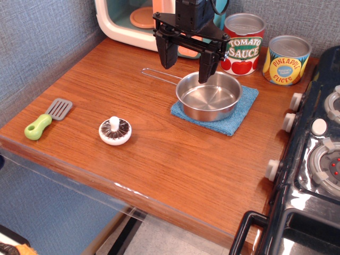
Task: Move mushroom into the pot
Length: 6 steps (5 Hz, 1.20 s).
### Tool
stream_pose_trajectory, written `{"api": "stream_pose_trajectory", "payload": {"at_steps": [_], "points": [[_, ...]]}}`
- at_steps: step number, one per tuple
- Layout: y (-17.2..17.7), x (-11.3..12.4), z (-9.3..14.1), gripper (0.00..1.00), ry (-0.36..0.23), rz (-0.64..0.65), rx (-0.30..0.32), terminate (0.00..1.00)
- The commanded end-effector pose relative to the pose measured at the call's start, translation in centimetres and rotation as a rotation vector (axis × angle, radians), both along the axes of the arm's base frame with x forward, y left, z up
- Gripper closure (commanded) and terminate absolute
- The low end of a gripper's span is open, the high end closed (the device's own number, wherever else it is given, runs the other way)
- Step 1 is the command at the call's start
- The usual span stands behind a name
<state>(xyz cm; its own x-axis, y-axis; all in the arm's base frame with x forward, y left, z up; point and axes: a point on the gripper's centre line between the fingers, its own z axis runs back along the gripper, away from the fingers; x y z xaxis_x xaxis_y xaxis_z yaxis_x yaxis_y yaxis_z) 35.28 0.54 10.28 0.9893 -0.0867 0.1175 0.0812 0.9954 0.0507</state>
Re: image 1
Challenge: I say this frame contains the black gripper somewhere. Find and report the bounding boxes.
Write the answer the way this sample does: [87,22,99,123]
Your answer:
[153,1,230,84]

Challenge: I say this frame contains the white toy mushroom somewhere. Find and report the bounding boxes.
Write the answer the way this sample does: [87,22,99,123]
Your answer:
[98,116,132,146]

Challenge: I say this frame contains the tomato sauce can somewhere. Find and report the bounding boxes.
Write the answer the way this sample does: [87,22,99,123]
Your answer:
[220,13,266,76]

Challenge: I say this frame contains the toy microwave teal and white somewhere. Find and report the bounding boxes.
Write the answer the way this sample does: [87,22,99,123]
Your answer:
[94,0,230,60]

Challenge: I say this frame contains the blue cloth mat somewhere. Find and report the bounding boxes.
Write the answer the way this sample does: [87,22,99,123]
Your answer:
[171,86,259,137]

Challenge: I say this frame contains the pineapple slices can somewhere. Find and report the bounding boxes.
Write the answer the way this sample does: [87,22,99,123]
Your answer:
[262,35,312,86]

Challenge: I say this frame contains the grey stove knob upper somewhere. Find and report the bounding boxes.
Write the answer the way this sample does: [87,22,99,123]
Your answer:
[290,93,303,112]

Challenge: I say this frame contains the grey stove knob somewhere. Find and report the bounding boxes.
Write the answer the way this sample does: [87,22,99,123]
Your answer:
[282,113,296,133]
[265,159,281,182]
[290,93,303,112]

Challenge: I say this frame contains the grey stove knob middle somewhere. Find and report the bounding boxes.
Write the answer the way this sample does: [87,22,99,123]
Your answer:
[282,113,296,133]

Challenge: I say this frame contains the grey stove knob lower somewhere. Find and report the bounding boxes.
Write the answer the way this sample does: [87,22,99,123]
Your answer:
[265,159,281,182]

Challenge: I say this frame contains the black toy stove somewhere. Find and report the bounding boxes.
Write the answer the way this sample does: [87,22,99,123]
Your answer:
[229,46,339,254]

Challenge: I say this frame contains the orange furry object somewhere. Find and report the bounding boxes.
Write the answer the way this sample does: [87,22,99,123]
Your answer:
[1,243,38,255]

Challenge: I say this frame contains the steel pot with wire handle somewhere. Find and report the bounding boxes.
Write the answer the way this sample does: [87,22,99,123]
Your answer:
[141,68,243,122]

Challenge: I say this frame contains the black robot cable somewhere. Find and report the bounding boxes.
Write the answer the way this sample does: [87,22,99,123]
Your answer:
[209,0,230,16]

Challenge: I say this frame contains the green handled grey spatula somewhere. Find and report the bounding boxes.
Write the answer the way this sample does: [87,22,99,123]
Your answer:
[24,98,73,141]

